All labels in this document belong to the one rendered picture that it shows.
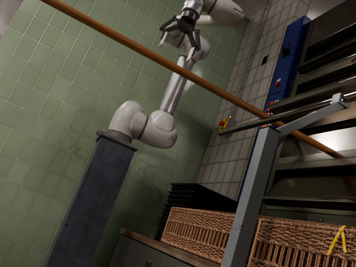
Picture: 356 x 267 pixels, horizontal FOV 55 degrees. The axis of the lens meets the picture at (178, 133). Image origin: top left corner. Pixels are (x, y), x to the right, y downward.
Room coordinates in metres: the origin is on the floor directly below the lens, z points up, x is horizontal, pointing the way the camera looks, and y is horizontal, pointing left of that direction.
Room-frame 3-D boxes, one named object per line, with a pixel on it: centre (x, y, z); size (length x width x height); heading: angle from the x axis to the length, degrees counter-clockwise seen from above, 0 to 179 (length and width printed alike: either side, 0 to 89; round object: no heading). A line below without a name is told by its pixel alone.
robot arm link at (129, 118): (1.95, 0.30, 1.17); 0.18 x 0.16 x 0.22; 104
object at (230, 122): (2.27, -0.31, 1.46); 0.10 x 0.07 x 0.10; 19
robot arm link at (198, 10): (1.33, 0.13, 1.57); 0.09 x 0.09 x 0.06
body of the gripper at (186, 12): (1.33, 0.13, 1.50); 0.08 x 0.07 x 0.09; 106
